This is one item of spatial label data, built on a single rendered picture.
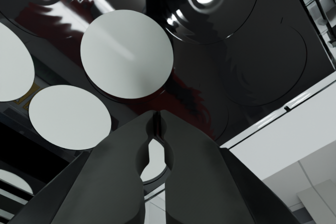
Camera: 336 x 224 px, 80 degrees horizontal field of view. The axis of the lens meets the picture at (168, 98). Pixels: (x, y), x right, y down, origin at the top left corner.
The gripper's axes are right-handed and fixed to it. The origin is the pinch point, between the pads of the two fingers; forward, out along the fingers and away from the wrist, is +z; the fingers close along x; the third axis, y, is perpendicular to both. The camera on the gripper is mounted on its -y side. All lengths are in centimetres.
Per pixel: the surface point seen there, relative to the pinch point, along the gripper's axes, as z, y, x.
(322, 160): 108, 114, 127
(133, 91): 11.1, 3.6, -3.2
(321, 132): 20.3, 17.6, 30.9
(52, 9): 10.8, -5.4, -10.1
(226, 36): 11.2, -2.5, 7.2
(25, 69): 10.8, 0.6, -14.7
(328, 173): 109, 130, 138
